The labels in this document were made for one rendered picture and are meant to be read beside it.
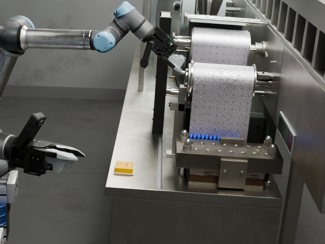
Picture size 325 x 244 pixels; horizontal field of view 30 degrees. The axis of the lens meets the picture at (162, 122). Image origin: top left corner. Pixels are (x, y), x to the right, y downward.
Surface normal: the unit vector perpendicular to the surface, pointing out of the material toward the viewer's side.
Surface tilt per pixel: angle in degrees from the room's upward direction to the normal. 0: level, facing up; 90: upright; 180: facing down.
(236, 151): 0
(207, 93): 90
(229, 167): 90
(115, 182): 0
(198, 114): 90
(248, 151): 0
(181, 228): 90
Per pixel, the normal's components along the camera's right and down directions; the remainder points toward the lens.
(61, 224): 0.07, -0.94
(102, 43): -0.13, 0.32
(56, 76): 0.11, 0.33
